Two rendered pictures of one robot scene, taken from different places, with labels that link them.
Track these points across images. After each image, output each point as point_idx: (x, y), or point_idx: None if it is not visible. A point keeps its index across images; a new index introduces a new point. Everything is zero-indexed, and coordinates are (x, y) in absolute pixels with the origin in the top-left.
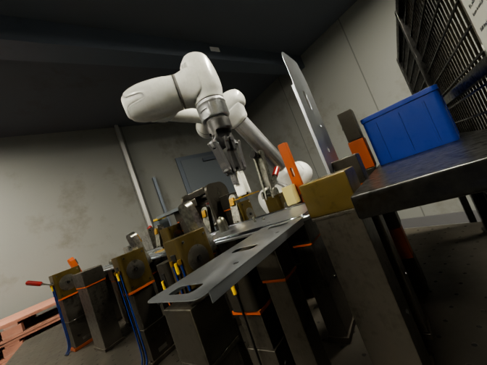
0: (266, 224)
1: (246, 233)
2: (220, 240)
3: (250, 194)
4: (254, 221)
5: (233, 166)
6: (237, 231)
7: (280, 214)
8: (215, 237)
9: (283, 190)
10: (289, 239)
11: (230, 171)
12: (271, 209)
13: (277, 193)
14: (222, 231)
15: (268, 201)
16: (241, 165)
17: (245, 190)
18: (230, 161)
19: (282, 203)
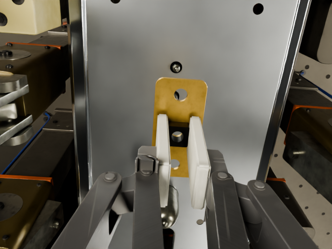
0: (279, 6)
1: (296, 54)
2: (277, 134)
3: (206, 92)
4: (177, 95)
5: (224, 189)
6: (244, 110)
7: (160, 16)
8: (238, 173)
9: (41, 24)
10: (66, 58)
11: (244, 185)
12: (43, 101)
13: (0, 74)
14: (178, 195)
15: (31, 111)
16: (141, 185)
17: (195, 120)
18: (241, 218)
19: (20, 61)
